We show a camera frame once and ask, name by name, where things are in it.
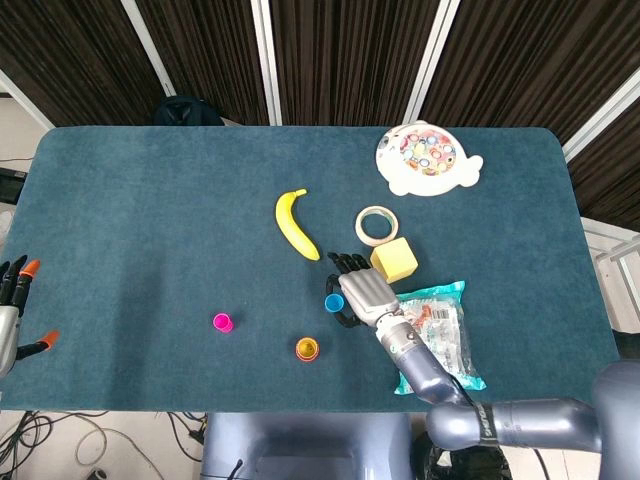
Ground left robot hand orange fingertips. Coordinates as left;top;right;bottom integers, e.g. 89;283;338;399
0;254;61;380

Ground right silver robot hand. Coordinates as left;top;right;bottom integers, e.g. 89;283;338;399
325;251;404;330

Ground yellow foam cube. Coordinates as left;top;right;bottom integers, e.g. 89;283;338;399
369;237;419;286

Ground white tape roll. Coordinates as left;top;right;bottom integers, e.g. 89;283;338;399
355;205;400;247

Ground orange plastic cup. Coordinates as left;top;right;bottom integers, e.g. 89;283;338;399
295;336;320;362

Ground teal snack packet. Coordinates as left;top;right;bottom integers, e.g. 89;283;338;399
383;280;487;396

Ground yellow banana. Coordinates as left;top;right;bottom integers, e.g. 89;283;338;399
275;188;321;262

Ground white fish-shaped toy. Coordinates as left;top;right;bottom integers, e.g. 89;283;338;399
375;120;485;197

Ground black box device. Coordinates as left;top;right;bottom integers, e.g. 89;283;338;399
0;167;29;204

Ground blue-grey robot torso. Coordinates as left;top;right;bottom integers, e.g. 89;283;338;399
201;412;416;480

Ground black plastic bag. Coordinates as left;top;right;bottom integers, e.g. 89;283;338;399
414;432;511;480

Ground teal table cloth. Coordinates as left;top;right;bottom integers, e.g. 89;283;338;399
0;125;627;414

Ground dark brown slatted panel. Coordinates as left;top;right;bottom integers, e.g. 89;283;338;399
135;0;271;127
269;0;441;127
0;0;172;128
419;0;640;147
567;97;640;232

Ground dark backpack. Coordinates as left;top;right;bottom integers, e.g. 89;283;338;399
153;95;225;127

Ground black floor cable bundle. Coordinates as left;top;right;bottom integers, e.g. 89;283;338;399
0;410;109;471

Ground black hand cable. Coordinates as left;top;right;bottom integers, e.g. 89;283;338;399
447;377;481;409

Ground black arm strap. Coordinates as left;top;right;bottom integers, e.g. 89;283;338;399
469;402;496;449

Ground black floor cable with plug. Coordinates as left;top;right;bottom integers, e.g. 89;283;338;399
167;412;207;464

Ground white partition post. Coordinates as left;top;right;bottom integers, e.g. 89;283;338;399
561;77;640;164
402;0;462;125
250;0;284;127
0;67;55;130
119;0;177;98

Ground white metal frame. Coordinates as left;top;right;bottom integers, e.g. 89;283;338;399
582;217;640;332

